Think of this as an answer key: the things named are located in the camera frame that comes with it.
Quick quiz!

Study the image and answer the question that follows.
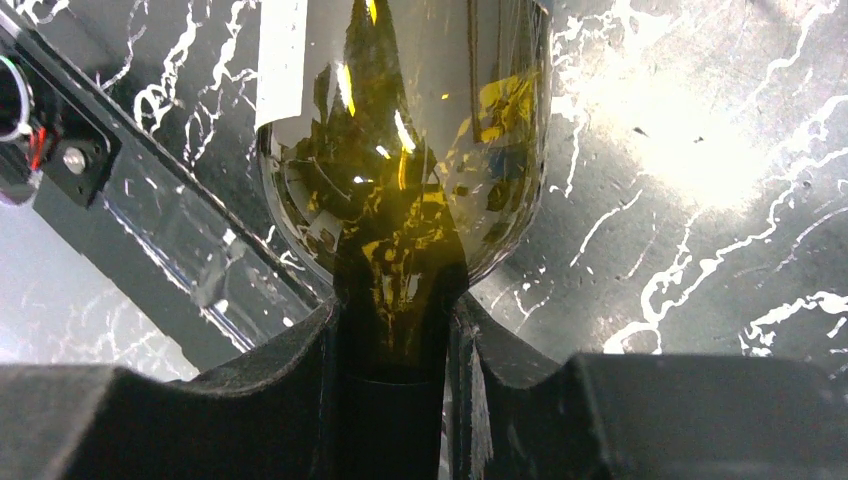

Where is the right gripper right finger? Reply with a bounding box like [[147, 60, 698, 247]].
[[449, 295, 847, 479]]

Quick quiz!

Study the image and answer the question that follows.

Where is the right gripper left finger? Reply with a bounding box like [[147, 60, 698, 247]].
[[1, 301, 338, 479]]

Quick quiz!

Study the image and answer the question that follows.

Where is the dark green wine bottle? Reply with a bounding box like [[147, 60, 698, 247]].
[[255, 1, 551, 479]]

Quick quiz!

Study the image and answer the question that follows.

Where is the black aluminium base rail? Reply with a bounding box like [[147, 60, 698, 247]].
[[1, 1, 329, 378]]

